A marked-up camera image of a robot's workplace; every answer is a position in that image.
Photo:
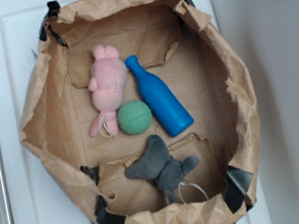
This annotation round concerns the gray plush elephant toy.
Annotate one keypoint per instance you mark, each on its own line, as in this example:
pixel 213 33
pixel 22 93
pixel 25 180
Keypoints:
pixel 162 170

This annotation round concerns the brown paper-lined cardboard box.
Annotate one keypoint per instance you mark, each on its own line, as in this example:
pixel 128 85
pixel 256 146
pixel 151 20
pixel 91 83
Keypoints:
pixel 178 43

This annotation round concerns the green rubber ball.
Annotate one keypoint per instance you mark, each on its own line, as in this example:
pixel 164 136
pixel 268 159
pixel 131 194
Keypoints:
pixel 134 117

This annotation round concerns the blue plastic bottle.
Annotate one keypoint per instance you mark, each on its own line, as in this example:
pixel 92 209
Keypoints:
pixel 167 108

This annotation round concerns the pink plush bunny toy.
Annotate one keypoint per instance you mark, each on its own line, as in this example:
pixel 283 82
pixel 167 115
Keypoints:
pixel 107 84

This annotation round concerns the white plastic tray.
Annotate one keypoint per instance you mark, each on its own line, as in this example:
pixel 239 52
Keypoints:
pixel 35 197

